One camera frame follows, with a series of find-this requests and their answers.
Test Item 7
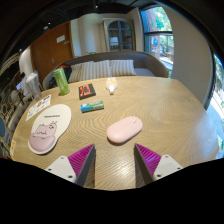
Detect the small white orange-labelled bottle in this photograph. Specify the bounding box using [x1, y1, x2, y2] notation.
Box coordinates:
[105, 76, 119, 96]

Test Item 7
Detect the white pig-print mouse pad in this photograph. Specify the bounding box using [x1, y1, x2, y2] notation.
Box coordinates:
[27, 103, 73, 156]

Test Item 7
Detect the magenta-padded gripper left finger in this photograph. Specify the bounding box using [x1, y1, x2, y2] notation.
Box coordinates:
[44, 143, 97, 188]

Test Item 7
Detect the clear plastic bottle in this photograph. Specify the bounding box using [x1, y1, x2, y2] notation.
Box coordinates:
[25, 72, 43, 101]

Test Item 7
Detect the arched glass-door cabinet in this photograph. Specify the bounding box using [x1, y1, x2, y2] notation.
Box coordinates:
[102, 17, 137, 53]

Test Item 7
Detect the grey curved sofa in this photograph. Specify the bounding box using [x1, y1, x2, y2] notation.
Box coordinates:
[42, 50, 170, 91]

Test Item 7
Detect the white sticker sheet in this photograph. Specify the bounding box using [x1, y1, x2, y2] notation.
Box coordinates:
[25, 94, 53, 122]

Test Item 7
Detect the striped cushion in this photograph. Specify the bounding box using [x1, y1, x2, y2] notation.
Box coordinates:
[79, 59, 113, 82]
[67, 63, 83, 84]
[109, 59, 137, 78]

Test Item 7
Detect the black and orange box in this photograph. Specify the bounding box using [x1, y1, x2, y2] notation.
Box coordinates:
[78, 82, 97, 101]

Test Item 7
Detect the black and red backpack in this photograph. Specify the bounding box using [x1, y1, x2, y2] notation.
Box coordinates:
[48, 63, 73, 89]

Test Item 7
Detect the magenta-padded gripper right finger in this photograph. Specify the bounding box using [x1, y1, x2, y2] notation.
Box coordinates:
[133, 143, 184, 185]

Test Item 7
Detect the brown wooden door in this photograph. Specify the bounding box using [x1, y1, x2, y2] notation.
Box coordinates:
[29, 21, 75, 83]

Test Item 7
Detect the pink computer mouse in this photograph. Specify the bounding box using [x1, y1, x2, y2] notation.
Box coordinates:
[106, 115, 144, 145]

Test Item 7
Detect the green drink can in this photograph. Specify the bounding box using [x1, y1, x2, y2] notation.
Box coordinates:
[53, 67, 71, 96]

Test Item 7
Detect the green and white packet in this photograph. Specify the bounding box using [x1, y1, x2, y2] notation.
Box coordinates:
[80, 100, 105, 114]

